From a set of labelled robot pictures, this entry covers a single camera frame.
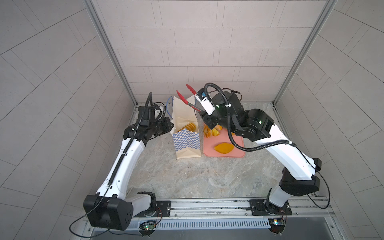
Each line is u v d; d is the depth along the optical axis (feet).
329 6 2.32
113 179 1.29
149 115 1.85
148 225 2.11
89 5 2.29
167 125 2.11
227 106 1.24
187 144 2.64
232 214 2.32
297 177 1.33
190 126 3.25
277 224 2.23
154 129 1.96
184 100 1.99
